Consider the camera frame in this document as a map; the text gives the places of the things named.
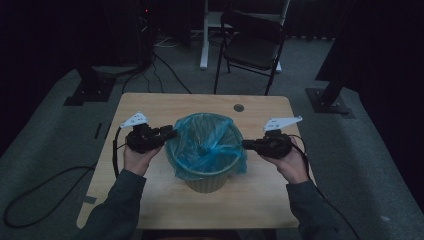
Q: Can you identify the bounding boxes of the person's left hand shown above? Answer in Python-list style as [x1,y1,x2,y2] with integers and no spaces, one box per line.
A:
[122,144,165,177]

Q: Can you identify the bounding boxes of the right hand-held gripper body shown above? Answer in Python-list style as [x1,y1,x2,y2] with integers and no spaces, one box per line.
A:
[257,115,304,160]

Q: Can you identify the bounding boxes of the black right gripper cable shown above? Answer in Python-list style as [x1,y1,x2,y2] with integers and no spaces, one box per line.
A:
[287,133,363,240]

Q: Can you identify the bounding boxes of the black stand with base plate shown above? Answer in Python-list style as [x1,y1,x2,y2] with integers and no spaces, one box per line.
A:
[305,0,357,120]
[63,64,118,108]

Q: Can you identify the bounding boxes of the black floor cable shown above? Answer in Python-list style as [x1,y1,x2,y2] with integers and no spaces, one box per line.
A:
[151,51,193,95]
[120,61,165,95]

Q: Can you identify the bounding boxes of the green plastic trash bin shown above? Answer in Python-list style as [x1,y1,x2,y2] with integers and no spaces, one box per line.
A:
[165,113,245,195]

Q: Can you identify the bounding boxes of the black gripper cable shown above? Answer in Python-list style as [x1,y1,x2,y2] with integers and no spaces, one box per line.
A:
[111,125,130,180]
[287,133,363,240]

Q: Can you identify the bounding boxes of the blue plastic trash bag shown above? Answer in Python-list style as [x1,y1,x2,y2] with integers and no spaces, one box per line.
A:
[164,112,249,181]

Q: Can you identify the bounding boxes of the person's right hand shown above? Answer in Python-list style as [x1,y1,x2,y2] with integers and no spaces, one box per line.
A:
[259,135,311,185]

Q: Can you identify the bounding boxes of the round grey stand base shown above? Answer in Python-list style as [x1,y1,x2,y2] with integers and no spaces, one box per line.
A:
[91,64,142,77]

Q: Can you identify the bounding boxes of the white floor cables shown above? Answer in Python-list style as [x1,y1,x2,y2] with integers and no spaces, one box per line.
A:
[153,35,184,49]

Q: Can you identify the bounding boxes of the black folding chair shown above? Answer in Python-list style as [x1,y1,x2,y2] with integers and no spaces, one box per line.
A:
[213,9,288,97]

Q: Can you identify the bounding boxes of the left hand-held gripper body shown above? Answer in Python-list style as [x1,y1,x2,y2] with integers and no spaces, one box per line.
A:
[119,111,166,155]

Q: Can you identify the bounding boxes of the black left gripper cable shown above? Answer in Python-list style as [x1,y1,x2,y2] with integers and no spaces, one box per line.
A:
[111,125,130,180]

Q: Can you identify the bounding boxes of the long black looped cable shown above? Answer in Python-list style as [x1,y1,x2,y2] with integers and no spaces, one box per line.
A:
[2,164,98,230]

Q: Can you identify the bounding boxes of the dark equipment with red light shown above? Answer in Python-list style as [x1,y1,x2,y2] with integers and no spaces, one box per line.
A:
[131,0,158,69]

